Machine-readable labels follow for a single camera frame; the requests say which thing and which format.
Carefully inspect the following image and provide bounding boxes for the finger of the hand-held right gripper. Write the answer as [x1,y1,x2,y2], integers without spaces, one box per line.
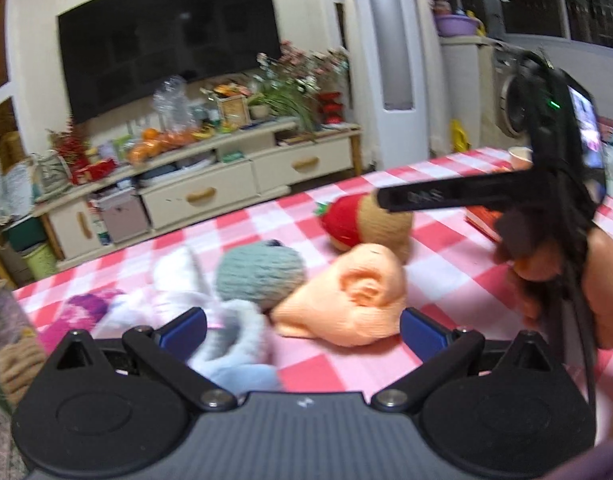
[375,169,537,213]

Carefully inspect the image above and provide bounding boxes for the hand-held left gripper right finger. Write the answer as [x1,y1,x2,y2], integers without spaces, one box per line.
[373,308,567,411]

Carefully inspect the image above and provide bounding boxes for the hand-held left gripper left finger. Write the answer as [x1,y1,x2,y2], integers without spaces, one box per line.
[54,307,237,409]

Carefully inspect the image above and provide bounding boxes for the light blue fluffy sock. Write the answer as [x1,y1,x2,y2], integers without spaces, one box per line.
[186,299,282,393]

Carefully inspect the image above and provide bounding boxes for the white fluffy sock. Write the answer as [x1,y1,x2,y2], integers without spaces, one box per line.
[151,245,217,311]

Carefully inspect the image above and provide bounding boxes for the white pink patterned sock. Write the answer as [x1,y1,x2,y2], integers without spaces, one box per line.
[94,290,162,338]

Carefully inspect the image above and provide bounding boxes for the peach knitted sock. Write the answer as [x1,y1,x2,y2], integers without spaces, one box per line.
[271,242,408,347]

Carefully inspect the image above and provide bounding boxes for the brown plush with strawberry hat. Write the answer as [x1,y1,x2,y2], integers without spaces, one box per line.
[314,194,416,263]

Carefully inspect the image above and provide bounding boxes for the grey green knitted sock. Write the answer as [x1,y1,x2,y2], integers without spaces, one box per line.
[215,239,307,311]

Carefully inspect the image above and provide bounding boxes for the magenta fluffy sock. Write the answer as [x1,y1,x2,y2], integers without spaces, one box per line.
[39,290,124,356]

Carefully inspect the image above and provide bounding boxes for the brown ribbed sock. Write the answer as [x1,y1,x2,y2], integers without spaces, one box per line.
[0,342,50,403]

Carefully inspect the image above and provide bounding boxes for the person's right hand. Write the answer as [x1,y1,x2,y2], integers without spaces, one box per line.
[507,230,613,351]

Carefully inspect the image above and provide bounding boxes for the paper cup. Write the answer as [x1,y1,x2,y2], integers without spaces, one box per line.
[507,146,535,170]

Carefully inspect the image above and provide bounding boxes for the red flat box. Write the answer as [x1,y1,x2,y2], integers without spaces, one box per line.
[465,206,505,243]

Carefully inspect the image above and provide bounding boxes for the red white checkered tablecloth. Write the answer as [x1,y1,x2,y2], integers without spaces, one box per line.
[11,146,613,461]

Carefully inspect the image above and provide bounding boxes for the yellow bag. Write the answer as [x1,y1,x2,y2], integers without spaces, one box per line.
[451,119,470,153]

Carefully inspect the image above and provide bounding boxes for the grey washing machine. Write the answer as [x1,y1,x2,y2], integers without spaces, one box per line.
[491,42,537,148]

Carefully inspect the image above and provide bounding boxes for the white laundry counter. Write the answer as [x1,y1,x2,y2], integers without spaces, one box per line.
[439,35,502,156]

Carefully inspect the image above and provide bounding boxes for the pink grey storage box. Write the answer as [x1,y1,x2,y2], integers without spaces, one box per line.
[99,194,150,243]

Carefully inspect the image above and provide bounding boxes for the cream television cabinet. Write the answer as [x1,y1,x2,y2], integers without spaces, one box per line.
[34,120,365,271]

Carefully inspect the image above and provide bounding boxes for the red ornament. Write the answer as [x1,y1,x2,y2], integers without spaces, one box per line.
[317,91,345,125]

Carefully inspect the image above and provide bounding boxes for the white standing air conditioner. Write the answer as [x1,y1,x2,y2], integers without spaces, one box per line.
[349,0,440,171]

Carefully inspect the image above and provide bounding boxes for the green plastic bins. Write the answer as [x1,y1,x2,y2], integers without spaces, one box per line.
[6,215,57,281]

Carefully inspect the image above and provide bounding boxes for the purple plastic basin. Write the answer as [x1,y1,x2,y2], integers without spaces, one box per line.
[434,14,480,38]

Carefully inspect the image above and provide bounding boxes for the potted green plant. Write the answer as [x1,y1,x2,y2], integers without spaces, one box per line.
[249,85,321,132]

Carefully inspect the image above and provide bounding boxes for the red gift box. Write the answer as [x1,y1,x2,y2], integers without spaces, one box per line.
[71,159,118,185]

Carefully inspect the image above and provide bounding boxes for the potted flowers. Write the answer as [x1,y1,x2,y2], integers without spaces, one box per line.
[259,40,350,96]

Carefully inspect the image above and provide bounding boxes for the pile of oranges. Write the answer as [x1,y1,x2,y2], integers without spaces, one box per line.
[129,129,200,163]

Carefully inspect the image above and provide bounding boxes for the printed tote bag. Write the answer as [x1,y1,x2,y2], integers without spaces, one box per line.
[34,150,74,196]

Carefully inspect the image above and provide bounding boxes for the red berry branches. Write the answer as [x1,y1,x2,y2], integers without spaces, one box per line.
[49,120,90,166]

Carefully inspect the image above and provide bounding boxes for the white green towel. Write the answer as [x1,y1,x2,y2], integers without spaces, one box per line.
[0,145,34,226]

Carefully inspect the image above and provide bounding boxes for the clear plastic bag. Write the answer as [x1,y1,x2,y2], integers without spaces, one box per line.
[154,76,194,128]

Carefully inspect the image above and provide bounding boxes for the black flat television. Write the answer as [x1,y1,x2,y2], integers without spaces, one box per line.
[57,0,281,125]

